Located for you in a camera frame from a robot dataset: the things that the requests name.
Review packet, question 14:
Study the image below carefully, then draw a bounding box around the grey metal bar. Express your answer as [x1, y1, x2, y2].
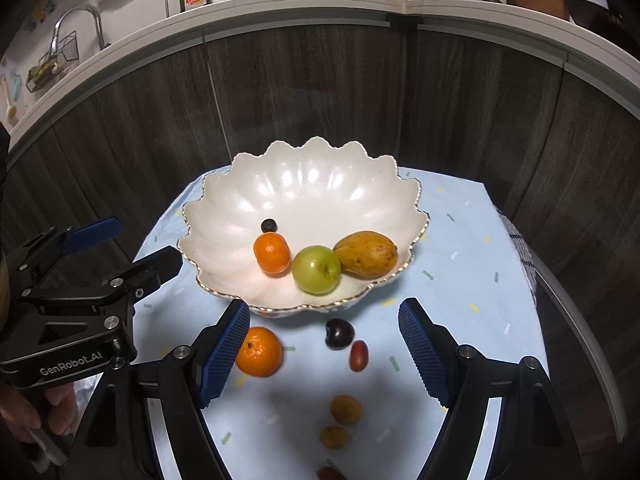
[535, 260, 628, 441]

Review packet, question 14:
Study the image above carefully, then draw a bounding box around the brown longan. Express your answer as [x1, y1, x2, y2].
[330, 395, 364, 426]
[320, 425, 352, 451]

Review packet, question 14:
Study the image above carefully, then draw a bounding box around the person's left hand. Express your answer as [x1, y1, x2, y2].
[0, 382, 81, 443]

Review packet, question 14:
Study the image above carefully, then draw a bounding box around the red date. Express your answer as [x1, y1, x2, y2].
[349, 340, 369, 372]

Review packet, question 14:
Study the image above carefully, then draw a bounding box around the yellow mango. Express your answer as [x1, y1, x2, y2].
[332, 230, 399, 279]

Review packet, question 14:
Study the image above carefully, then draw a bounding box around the light blue patterned tablecloth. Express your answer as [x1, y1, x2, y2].
[82, 166, 551, 480]

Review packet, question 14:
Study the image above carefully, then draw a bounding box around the white scalloped bowl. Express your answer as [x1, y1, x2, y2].
[177, 136, 431, 317]

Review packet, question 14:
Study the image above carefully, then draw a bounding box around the white kitchen countertop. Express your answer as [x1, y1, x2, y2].
[7, 0, 640, 151]

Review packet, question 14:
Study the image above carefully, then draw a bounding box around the dark cherry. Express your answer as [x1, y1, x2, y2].
[325, 318, 357, 351]

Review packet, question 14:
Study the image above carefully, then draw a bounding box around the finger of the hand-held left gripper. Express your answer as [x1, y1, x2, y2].
[97, 246, 183, 318]
[10, 217, 122, 281]

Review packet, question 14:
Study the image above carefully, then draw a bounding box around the chrome faucet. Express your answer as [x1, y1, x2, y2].
[52, 4, 112, 61]

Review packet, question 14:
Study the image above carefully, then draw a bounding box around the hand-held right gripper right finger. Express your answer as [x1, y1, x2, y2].
[398, 297, 576, 480]

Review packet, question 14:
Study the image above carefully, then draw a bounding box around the green apple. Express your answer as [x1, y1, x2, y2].
[292, 245, 343, 295]

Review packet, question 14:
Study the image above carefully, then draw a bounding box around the orange tangerine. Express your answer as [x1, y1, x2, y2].
[235, 326, 284, 378]
[253, 232, 292, 276]

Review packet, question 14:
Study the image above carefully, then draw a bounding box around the black wire sink basket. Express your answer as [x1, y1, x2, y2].
[25, 30, 81, 93]

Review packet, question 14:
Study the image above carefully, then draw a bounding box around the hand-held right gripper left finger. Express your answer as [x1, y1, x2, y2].
[70, 300, 251, 480]

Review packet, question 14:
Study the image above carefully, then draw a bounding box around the dark wood kitchen cabinet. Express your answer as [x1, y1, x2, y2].
[0, 12, 640, 441]

